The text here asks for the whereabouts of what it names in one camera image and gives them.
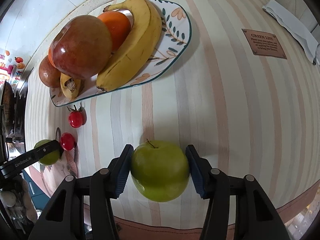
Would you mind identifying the steel wok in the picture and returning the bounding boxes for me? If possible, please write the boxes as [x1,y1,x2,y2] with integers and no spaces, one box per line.
[0,80,16,133]

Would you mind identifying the large red apple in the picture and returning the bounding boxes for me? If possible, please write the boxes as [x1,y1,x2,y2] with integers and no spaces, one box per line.
[49,15,113,80]

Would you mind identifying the folded white cloth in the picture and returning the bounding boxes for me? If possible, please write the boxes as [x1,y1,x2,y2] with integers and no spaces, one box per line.
[262,0,320,66]

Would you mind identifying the green apple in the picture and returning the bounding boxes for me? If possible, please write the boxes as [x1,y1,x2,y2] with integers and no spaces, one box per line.
[34,139,61,166]
[130,140,190,202]

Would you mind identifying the floral ceramic plate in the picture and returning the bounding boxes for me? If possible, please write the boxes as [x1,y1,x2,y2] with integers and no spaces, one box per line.
[49,0,192,107]

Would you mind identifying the person's left hand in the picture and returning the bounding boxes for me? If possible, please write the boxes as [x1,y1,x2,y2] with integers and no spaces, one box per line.
[0,176,24,208]

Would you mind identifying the striped tablecloth with cat print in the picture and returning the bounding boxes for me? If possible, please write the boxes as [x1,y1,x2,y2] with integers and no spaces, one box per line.
[24,0,320,240]

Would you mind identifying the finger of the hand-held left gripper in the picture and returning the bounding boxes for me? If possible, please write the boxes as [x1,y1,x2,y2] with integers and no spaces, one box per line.
[29,139,62,160]

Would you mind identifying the black gas stove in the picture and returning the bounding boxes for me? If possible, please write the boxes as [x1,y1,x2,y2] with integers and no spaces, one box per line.
[5,66,35,145]

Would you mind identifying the brown leather label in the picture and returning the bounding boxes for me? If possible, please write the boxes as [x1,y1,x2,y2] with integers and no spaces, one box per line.
[241,29,287,60]

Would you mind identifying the brownish red apple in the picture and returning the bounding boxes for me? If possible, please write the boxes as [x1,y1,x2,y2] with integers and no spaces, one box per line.
[38,54,62,88]

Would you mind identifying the red cherry tomato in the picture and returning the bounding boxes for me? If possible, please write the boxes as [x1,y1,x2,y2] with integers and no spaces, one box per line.
[59,132,75,151]
[67,105,84,128]

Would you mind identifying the yellow banana with dark marks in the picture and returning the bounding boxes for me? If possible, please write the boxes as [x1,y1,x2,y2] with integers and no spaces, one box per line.
[96,0,163,92]

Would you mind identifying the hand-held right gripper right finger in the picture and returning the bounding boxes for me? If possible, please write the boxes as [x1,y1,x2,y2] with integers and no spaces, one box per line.
[185,144,292,240]

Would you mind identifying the colourful wall stickers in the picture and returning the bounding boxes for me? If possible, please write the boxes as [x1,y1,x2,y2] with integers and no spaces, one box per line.
[0,50,25,90]

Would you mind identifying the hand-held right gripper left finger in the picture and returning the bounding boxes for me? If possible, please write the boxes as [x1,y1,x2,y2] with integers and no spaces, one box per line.
[28,144,135,240]

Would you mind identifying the curved yellow banana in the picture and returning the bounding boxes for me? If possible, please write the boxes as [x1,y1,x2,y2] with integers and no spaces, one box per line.
[60,0,152,99]

